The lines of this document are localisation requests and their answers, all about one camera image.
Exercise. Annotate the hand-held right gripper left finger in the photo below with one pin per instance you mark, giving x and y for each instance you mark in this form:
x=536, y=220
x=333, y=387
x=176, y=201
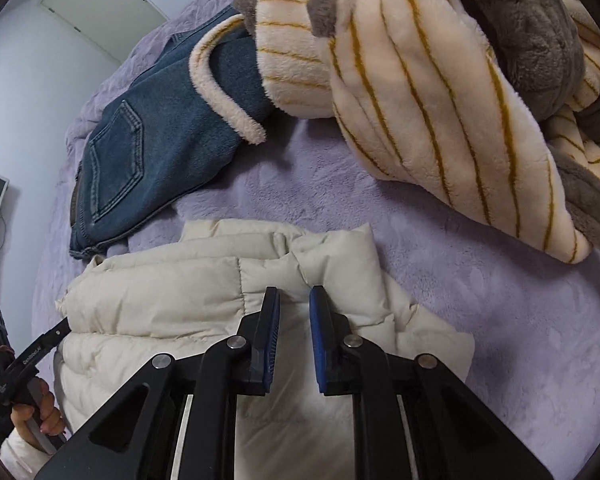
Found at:
x=272, y=340

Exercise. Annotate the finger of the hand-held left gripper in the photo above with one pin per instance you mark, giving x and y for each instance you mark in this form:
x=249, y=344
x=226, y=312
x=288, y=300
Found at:
x=57, y=334

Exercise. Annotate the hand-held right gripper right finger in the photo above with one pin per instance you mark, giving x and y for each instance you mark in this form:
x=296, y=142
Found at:
x=317, y=340

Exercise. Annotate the cream quilted down jacket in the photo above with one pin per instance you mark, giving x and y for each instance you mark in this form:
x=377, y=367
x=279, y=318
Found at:
x=190, y=280

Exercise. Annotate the person's left forearm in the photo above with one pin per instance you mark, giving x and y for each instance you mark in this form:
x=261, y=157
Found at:
x=20, y=460

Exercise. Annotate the person's left hand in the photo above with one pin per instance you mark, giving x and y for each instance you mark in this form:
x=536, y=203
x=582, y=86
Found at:
x=50, y=410

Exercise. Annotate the purple plush blanket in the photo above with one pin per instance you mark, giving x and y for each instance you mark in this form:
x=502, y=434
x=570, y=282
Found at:
x=505, y=320

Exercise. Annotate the blue denim jeans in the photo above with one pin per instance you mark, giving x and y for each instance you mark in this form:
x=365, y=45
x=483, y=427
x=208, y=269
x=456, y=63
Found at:
x=155, y=150

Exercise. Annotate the striped cream fleece robe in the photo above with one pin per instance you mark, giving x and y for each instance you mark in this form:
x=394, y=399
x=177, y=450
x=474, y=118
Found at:
x=430, y=110

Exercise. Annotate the white door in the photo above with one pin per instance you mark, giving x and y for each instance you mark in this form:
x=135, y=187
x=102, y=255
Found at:
x=105, y=0

